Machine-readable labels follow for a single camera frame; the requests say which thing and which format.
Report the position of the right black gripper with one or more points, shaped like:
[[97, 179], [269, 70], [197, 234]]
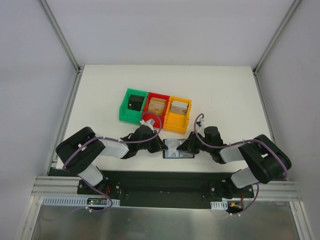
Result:
[[191, 144]]

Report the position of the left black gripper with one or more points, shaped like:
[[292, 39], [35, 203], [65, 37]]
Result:
[[153, 144]]

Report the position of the silver VIP card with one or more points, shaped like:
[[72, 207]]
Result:
[[172, 151]]

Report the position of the black leather card holder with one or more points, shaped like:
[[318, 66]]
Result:
[[183, 155]]

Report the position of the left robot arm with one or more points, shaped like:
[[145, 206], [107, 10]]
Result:
[[80, 150]]

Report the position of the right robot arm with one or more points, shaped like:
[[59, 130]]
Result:
[[265, 161]]

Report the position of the silver card stack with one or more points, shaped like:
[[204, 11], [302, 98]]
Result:
[[179, 107]]

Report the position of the gold card stack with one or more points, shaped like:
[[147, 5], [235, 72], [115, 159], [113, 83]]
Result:
[[157, 105]]

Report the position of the black card stack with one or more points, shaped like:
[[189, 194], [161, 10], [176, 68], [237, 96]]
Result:
[[135, 102]]

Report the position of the yellow plastic bin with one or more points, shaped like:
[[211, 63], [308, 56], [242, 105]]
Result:
[[177, 122]]

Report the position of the red plastic bin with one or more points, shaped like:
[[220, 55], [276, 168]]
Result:
[[146, 115]]

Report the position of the green plastic bin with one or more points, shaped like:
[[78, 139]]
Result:
[[130, 116]]

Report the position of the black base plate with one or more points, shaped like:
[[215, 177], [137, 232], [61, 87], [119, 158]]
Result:
[[154, 189]]

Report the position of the right white cable duct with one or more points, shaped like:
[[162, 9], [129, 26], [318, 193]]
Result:
[[219, 205]]

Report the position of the white cable duct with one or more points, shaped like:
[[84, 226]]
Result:
[[69, 201], [219, 205]]

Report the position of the left aluminium frame post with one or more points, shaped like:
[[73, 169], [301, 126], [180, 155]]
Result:
[[59, 34]]

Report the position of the aluminium frame post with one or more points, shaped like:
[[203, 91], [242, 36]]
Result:
[[59, 34], [295, 4]]

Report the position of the left white cable duct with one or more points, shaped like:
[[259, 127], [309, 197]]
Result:
[[69, 201]]

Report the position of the right aluminium frame post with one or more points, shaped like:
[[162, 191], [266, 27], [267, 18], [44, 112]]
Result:
[[295, 4]]

